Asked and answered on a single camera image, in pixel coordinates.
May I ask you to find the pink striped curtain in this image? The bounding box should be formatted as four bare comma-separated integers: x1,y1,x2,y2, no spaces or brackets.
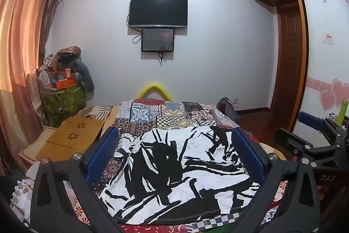
0,0,67,176

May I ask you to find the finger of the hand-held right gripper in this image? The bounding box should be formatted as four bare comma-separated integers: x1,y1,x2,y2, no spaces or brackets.
297,111,349,141
274,128,342,166

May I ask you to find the brown wooden door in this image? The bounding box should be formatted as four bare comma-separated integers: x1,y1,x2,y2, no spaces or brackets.
270,2,305,114

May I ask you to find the wooden lap desk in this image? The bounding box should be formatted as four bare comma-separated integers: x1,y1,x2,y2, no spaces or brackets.
35,116,107,162

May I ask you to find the beige board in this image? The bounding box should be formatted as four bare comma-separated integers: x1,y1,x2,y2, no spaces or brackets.
22,126,59,165

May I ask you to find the small black wall monitor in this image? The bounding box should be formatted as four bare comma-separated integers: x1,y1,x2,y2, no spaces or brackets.
141,28,175,53

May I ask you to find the patchwork printed blanket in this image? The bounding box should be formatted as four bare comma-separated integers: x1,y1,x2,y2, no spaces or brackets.
65,98,289,233

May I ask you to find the black and white patterned garment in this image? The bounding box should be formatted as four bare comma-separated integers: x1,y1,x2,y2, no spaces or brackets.
99,125,261,225

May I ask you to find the dark backpack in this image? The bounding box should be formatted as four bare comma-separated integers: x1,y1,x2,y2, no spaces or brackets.
217,97,241,123

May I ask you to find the striped cloth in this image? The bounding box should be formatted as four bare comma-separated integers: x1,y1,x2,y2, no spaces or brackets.
75,105,115,121

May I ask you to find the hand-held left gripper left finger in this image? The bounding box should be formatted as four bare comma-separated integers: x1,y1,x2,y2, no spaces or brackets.
29,126,128,233

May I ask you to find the paper note with red print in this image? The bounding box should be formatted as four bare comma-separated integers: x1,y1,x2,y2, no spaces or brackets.
322,32,335,45

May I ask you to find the orange box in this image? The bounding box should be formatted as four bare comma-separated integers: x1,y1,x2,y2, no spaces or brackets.
52,78,77,90

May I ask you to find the green bottle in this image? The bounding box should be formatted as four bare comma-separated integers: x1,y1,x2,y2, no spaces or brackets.
337,99,349,126

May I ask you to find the white printed cloth pile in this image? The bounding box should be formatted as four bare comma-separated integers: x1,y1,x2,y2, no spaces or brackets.
9,176,36,223

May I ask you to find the brown bag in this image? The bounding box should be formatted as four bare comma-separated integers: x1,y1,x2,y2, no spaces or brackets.
52,46,82,70

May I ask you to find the white wardrobe door with hearts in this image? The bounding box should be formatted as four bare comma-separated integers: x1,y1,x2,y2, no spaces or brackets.
290,0,349,135

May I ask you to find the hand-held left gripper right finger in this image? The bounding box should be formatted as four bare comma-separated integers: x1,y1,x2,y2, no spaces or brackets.
231,126,322,233

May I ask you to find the black wall television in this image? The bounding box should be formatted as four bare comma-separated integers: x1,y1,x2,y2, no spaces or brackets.
128,0,188,29

